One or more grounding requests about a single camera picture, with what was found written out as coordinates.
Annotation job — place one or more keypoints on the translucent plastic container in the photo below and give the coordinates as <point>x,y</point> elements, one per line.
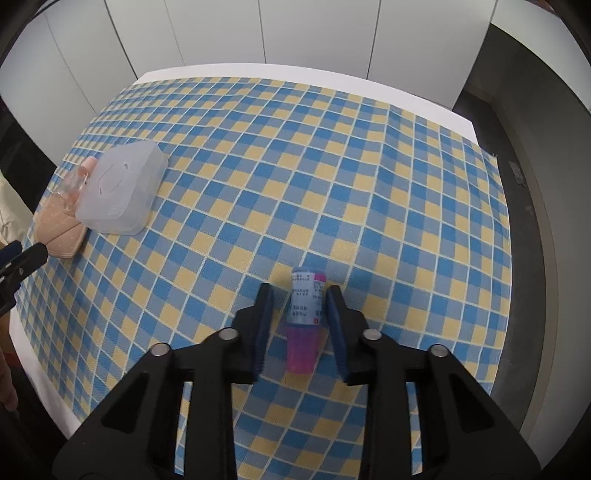
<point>120,189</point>

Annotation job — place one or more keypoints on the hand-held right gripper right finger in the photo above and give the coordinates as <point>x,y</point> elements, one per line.
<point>334,332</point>

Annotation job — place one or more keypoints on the blue yellow checkered tablecloth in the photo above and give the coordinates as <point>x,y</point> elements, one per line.
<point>323,184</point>

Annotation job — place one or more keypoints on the grey floor socket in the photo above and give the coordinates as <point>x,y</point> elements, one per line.
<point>516,173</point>

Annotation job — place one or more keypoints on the pink makeup sponge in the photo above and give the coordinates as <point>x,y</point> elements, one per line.
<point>57,235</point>

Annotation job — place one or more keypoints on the dark glass door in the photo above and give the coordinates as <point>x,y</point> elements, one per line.
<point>18,138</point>

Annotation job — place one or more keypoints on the small clear bottle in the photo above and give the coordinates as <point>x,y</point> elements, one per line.
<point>74,184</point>

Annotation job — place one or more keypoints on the purple bottle with blue label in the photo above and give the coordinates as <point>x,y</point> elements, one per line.
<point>304,300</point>

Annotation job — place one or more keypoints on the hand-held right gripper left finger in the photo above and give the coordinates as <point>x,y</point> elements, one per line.
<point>263,323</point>

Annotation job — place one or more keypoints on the cream padded chair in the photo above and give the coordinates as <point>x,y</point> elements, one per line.
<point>9,217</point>

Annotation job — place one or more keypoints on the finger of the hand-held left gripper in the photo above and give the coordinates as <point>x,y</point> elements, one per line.
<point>9,253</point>
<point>30,258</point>

